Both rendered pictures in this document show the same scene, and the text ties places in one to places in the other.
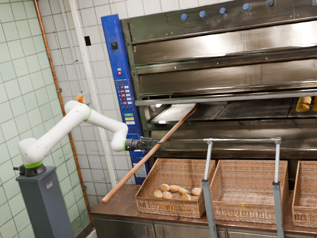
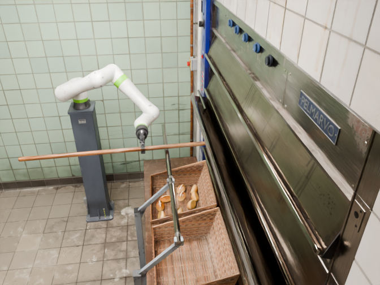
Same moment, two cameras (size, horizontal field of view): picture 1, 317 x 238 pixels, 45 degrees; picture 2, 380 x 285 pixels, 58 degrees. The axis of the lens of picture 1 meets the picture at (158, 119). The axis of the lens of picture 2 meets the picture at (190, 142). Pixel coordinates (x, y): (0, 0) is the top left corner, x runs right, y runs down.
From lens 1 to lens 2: 252 cm
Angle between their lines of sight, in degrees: 52
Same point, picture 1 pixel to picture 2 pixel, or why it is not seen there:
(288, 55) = not seen: hidden behind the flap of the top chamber
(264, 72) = (251, 156)
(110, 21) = not seen: outside the picture
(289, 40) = (267, 138)
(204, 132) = not seen: hidden behind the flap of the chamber
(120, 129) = (145, 112)
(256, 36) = (257, 99)
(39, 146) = (61, 89)
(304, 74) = (267, 199)
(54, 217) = (82, 146)
